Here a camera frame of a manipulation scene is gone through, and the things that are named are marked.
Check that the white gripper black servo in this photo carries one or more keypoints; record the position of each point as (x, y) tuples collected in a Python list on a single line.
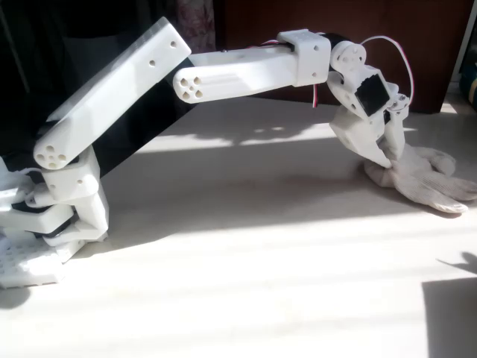
[(358, 139)]

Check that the white knitted work glove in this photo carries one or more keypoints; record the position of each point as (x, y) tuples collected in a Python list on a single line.
[(421, 175)]

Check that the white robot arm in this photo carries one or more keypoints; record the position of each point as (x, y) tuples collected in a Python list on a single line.
[(242, 74)]

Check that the brown wooden cabinet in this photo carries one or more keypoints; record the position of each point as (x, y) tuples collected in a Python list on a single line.
[(436, 44)]

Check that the floral patterned curtain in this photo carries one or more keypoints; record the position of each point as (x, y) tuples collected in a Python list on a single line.
[(197, 22)]

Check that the white door frame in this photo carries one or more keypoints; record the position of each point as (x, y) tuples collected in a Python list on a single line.
[(466, 37)]

